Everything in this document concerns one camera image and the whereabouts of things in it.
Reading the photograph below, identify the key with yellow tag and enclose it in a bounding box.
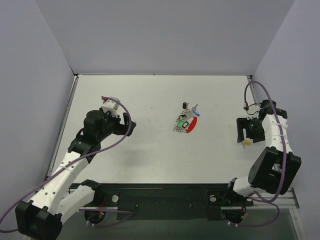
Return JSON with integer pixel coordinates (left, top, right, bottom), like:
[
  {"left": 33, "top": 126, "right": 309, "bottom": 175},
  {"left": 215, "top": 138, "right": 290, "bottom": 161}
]
[{"left": 241, "top": 140, "right": 251, "bottom": 149}]

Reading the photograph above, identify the keyring bunch with coloured tags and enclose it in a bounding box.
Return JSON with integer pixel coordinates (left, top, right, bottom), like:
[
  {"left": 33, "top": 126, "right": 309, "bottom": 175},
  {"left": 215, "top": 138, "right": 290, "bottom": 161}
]
[{"left": 172, "top": 102, "right": 200, "bottom": 134}]

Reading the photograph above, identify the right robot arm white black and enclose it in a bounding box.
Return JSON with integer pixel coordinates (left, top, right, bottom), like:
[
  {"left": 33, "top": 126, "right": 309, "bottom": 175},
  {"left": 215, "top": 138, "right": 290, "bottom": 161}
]
[{"left": 223, "top": 100, "right": 302, "bottom": 205}]

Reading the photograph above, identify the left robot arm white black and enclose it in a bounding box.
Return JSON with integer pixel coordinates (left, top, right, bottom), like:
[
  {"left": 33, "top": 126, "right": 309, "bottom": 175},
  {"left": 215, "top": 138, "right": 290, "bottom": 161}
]
[{"left": 15, "top": 108, "right": 136, "bottom": 240}]

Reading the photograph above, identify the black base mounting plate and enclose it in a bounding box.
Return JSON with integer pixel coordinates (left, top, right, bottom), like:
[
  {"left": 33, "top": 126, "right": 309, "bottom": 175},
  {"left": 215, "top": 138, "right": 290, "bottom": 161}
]
[{"left": 85, "top": 183, "right": 254, "bottom": 223}]

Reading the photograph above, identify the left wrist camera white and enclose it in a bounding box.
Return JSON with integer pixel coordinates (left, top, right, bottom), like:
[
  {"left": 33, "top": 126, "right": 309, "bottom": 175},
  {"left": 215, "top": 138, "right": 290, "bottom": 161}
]
[{"left": 101, "top": 96, "right": 120, "bottom": 118}]

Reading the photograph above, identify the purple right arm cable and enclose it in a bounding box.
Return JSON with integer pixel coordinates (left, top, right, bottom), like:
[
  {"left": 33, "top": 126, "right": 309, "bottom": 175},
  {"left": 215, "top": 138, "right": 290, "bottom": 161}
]
[{"left": 228, "top": 81, "right": 295, "bottom": 228}]

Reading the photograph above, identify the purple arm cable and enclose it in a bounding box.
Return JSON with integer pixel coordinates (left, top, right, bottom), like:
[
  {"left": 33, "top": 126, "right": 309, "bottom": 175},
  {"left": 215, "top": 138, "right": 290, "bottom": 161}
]
[
  {"left": 0, "top": 98, "right": 137, "bottom": 232},
  {"left": 228, "top": 81, "right": 295, "bottom": 228}
]

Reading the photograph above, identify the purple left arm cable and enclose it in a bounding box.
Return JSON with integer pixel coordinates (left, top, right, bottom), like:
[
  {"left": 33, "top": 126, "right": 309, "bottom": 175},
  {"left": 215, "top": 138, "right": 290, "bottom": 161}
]
[{"left": 0, "top": 98, "right": 137, "bottom": 232}]

